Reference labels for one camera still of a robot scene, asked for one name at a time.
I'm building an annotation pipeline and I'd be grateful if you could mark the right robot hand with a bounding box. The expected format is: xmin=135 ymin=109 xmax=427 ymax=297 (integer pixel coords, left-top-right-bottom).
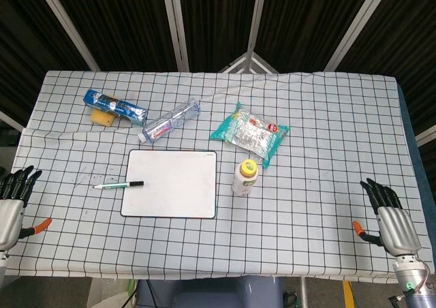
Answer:
xmin=352 ymin=177 xmax=422 ymax=257

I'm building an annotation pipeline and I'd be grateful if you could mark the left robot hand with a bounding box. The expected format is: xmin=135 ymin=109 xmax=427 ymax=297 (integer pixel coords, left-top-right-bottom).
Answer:
xmin=0 ymin=165 xmax=52 ymax=251

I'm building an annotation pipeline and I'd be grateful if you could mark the green whiteboard marker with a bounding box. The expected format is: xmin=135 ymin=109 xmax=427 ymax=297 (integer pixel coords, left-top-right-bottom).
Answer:
xmin=93 ymin=181 xmax=144 ymax=189

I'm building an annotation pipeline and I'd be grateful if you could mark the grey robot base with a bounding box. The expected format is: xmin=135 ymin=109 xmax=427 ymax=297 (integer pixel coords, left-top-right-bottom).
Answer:
xmin=136 ymin=276 xmax=284 ymax=308

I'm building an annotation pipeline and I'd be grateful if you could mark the white dry-erase board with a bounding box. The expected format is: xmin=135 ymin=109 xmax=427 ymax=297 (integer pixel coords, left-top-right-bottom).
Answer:
xmin=120 ymin=149 xmax=218 ymax=219

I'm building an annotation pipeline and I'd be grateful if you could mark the yellow sponge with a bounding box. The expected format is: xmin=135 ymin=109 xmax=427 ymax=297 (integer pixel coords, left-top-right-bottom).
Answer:
xmin=90 ymin=109 xmax=115 ymax=127

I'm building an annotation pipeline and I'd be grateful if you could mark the blue cookie package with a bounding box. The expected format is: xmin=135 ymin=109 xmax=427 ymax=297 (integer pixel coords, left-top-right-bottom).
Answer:
xmin=82 ymin=89 xmax=148 ymax=127

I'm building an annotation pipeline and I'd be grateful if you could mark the white yellow-capped drink bottle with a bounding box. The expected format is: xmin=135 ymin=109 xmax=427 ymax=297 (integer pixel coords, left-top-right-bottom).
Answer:
xmin=232 ymin=159 xmax=260 ymax=197

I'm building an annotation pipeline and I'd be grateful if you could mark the teal snack bag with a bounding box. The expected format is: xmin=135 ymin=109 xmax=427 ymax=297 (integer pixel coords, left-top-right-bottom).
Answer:
xmin=208 ymin=102 xmax=290 ymax=169

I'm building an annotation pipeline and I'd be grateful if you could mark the checkered white tablecloth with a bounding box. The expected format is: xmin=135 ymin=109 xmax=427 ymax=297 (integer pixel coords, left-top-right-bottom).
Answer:
xmin=0 ymin=70 xmax=436 ymax=281

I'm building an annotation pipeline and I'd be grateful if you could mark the clear plastic water bottle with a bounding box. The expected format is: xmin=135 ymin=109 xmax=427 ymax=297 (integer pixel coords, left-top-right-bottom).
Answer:
xmin=138 ymin=97 xmax=202 ymax=143

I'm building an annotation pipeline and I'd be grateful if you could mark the white metal frame stand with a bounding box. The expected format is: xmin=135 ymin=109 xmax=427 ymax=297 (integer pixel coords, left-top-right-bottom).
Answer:
xmin=217 ymin=51 xmax=281 ymax=74

